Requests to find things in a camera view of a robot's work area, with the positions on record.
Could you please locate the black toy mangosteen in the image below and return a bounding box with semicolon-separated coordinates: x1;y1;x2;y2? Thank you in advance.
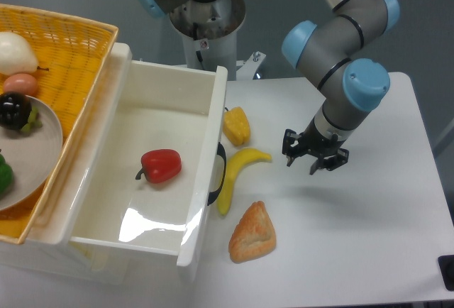
1;92;43;134

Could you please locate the grey plate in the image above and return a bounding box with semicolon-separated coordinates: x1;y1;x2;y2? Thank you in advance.
1;97;63;210

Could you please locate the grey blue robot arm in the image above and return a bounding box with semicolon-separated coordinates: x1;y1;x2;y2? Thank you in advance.
139;0;400;171

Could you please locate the white drawer cabinet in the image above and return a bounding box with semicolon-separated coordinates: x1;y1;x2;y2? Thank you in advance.
1;43;132;284

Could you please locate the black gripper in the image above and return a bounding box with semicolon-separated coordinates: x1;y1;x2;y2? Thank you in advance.
282;118;349;175

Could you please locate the pink toy egg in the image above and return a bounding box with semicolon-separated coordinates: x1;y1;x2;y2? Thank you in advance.
3;73;38;97

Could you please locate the black corner object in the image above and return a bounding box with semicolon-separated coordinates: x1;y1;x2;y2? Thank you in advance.
438;255;454;292

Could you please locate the yellow woven basket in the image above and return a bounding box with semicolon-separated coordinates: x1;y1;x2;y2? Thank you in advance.
1;4;118;244

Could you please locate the white toy pear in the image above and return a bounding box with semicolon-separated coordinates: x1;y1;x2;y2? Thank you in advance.
1;31;49;76

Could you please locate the yellow toy banana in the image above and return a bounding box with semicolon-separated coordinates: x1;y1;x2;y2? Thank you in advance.
216;148;272;216

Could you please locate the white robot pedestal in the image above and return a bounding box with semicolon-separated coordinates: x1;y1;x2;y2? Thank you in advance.
169;0;266;80

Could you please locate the green toy pepper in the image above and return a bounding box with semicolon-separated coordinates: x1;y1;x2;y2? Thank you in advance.
0;155;14;194

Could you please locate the yellow toy bell pepper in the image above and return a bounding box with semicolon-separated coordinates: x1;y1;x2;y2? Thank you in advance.
223;106;250;146

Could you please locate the red toy bell pepper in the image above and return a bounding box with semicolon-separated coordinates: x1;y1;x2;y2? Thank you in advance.
135;149;182;184

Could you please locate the toy pastry turnover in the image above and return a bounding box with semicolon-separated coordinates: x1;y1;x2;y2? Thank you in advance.
228;201;277;263

